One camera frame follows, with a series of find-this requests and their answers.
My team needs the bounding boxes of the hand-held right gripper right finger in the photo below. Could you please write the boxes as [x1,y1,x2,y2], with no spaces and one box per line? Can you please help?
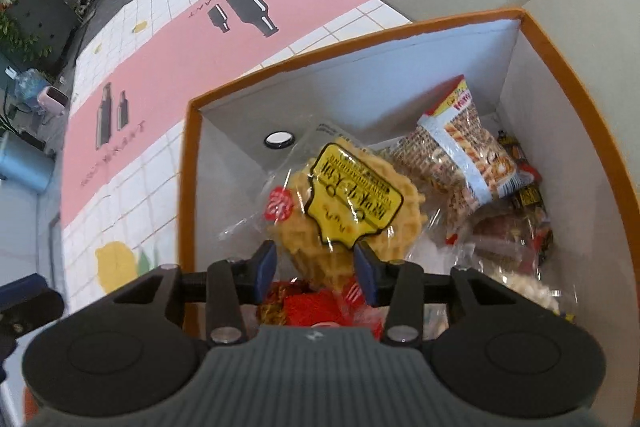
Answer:
[352,241,521,349]

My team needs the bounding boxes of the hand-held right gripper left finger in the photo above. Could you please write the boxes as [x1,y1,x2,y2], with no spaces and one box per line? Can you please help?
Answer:
[115,241,277,349]

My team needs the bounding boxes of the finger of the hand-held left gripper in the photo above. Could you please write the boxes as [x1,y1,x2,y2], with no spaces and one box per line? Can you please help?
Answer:
[0,273,66,325]

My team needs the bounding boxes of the red and yellow snack packet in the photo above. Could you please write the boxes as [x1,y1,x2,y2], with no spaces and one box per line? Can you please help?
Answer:
[256,279,303,327]

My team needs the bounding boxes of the red snack packet yellow figure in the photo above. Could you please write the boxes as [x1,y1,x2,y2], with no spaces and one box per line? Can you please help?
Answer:
[285,289,396,339]

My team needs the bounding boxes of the waffle packet yellow label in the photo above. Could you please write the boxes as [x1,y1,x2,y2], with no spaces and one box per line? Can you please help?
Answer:
[219,122,427,295]

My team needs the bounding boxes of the orange cardboard box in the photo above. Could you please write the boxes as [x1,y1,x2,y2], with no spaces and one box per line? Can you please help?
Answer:
[176,7,640,360]

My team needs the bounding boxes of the blue trash bin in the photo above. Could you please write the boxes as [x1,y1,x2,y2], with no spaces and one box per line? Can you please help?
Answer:
[0,131,57,194]

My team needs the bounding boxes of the clear packet of brown biscuits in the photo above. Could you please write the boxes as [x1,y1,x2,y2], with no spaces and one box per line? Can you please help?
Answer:
[389,74,537,249]

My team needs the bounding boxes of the clear puffed rice cracker packet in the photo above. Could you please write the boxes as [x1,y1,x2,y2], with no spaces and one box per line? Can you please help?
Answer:
[477,264,563,315]

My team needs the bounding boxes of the black and yellow candy wrapper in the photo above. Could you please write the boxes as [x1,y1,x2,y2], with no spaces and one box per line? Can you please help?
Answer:
[496,131,553,258]

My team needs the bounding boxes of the pink small heater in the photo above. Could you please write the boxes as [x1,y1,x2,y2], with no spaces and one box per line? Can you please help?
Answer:
[36,86,72,115]

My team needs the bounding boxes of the clear water jug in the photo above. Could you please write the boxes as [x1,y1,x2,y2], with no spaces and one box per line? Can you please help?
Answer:
[12,68,49,104]

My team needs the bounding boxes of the pink and white checked tablecloth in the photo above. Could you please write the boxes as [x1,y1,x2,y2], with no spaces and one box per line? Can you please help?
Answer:
[59,0,416,314]

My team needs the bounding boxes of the green potted plants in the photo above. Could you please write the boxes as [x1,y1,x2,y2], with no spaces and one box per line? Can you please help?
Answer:
[0,0,53,64]

